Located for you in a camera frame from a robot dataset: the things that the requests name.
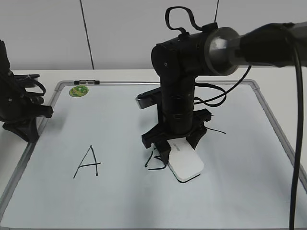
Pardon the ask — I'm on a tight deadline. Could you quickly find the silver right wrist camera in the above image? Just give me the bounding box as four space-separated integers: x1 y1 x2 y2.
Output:
136 87 162 109

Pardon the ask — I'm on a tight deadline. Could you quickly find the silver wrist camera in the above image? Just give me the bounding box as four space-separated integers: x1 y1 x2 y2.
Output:
136 87 162 109
14 74 40 88

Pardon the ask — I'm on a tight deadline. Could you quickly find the white magnetic whiteboard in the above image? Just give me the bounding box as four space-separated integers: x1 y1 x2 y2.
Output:
0 80 294 230

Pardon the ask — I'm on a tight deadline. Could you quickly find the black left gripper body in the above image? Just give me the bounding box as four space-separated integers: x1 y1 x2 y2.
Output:
0 41 53 123

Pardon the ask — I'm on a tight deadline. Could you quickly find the green round magnet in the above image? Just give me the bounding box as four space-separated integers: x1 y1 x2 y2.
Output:
69 85 89 98

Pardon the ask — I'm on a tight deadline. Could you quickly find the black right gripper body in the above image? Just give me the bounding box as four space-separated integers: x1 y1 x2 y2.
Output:
142 109 212 148

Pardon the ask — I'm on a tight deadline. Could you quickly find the black and silver marker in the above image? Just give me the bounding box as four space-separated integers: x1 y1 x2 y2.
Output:
73 80 100 85

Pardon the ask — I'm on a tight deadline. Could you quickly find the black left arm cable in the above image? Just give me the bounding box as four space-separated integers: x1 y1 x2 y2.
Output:
24 80 47 105

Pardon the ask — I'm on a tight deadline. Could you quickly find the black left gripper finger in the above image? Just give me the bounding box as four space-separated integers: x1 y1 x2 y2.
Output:
2 117 39 142

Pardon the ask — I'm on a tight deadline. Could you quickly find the white board eraser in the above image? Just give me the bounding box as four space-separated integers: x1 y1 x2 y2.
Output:
167 138 204 183

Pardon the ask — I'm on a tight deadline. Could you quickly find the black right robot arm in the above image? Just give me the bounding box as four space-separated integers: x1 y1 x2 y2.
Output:
137 23 307 164

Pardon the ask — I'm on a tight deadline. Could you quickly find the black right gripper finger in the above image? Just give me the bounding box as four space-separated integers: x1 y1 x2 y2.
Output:
155 140 171 168
186 131 206 150

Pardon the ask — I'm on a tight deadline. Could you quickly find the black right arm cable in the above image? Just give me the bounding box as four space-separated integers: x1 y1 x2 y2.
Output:
289 23 303 230

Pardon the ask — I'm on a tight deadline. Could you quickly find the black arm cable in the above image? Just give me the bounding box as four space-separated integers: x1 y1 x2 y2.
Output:
24 80 47 105
289 23 303 230

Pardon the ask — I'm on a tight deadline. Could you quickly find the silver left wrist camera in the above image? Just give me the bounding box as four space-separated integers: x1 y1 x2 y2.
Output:
14 74 40 88

